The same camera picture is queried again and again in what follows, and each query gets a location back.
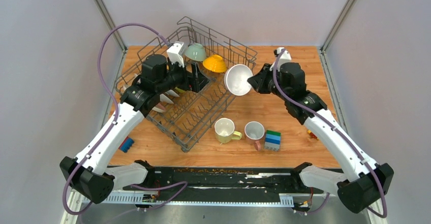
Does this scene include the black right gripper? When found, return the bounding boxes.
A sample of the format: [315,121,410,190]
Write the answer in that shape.
[248,63,290,102]

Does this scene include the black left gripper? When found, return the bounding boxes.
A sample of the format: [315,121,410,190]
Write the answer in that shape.
[156,56,211,94]

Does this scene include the yellow bowl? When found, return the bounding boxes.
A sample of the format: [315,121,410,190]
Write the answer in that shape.
[202,54,228,73]

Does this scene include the green scalloped plate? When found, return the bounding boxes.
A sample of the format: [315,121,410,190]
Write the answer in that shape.
[175,87,186,93]

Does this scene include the white bowl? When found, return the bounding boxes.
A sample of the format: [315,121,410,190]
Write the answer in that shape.
[224,64,253,96]

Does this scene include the teal and yellow bowls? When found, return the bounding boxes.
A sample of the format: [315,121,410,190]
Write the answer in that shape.
[184,43,207,61]

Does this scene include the grey wire dish rack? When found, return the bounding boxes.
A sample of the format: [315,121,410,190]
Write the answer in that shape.
[114,16,258,153]

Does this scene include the cream and pink plate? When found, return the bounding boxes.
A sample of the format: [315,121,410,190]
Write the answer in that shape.
[152,103,167,113]

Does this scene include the red and teal floral plate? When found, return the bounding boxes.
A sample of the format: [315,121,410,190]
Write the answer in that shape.
[160,93,174,104]

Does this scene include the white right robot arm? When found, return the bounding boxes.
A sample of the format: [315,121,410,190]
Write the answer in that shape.
[247,62,394,218]

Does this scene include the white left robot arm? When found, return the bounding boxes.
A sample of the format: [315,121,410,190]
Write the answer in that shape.
[59,54,209,204]

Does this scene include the pink mug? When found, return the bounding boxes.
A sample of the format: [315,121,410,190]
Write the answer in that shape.
[244,121,265,151]

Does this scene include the yellow mug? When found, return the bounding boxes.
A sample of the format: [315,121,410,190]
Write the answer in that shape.
[214,118,243,144]

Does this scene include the green blue grey block stack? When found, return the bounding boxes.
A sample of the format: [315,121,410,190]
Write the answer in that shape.
[264,130,281,151]

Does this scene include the small red yellow green toy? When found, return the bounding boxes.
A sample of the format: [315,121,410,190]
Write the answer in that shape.
[307,130,318,140]

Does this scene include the yellow red blue toy block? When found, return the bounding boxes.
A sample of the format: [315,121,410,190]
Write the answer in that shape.
[118,137,135,153]

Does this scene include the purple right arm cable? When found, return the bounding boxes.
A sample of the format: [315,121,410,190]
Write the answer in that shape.
[272,48,388,219]

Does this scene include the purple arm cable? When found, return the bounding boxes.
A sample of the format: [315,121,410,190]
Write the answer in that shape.
[272,48,388,219]
[63,23,189,216]

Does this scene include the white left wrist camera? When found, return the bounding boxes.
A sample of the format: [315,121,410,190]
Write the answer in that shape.
[167,41,187,68]

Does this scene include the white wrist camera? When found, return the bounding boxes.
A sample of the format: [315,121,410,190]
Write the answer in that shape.
[270,47,292,71]
[167,41,187,68]

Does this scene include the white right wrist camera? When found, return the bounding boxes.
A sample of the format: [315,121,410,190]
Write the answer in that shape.
[270,47,292,71]

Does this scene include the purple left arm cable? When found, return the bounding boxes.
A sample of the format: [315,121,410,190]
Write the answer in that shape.
[63,23,189,216]

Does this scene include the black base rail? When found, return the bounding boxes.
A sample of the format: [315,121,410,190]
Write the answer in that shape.
[72,164,378,213]

